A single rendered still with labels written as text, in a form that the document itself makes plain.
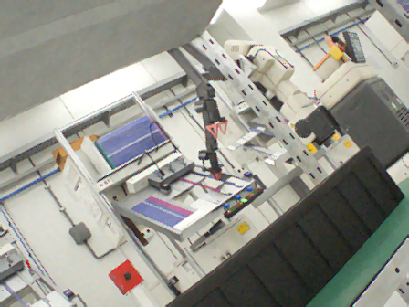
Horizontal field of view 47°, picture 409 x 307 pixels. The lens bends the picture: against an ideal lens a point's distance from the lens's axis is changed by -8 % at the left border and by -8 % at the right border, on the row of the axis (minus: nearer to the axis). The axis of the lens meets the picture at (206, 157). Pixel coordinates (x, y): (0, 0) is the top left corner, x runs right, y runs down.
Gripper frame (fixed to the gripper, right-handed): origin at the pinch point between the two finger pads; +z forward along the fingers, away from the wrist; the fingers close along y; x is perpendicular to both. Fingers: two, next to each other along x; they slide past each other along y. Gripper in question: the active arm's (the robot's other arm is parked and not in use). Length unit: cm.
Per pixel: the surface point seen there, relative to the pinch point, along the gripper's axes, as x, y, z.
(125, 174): -51, 38, -12
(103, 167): -60, 49, -20
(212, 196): 12.0, 18.3, 0.9
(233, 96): -66, -96, -18
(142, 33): 145, 140, -139
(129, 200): -38, 49, 0
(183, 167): -27.7, 4.3, -5.2
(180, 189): -15.2, 21.3, 0.6
